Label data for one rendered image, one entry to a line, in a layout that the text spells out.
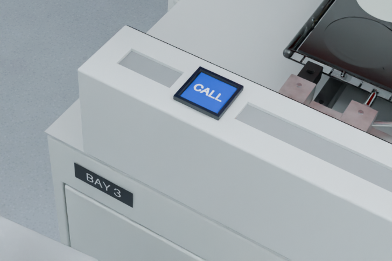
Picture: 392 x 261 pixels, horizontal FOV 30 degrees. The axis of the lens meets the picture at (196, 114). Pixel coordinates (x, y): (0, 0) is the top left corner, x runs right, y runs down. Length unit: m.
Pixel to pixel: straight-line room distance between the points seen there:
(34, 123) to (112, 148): 1.21
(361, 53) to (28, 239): 0.47
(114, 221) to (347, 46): 0.38
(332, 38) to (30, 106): 1.28
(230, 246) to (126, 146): 0.17
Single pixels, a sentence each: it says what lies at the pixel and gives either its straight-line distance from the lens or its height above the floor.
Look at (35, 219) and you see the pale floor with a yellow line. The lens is 1.87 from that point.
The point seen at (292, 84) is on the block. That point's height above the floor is 0.91.
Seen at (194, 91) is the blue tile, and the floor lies 0.96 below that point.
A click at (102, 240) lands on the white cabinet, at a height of 0.65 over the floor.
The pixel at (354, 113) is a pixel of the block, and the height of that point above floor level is 0.91.
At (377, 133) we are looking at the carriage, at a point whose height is 0.88.
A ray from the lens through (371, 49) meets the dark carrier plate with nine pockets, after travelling 0.98.
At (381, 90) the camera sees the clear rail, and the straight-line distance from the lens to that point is 0.92.
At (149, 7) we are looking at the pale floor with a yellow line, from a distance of 2.44.
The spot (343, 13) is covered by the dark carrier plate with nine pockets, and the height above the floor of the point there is 0.90.
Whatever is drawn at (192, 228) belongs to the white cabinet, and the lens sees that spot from 0.89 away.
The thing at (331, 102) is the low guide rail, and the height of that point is 0.84.
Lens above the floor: 1.52
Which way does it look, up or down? 47 degrees down
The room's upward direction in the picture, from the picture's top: 5 degrees clockwise
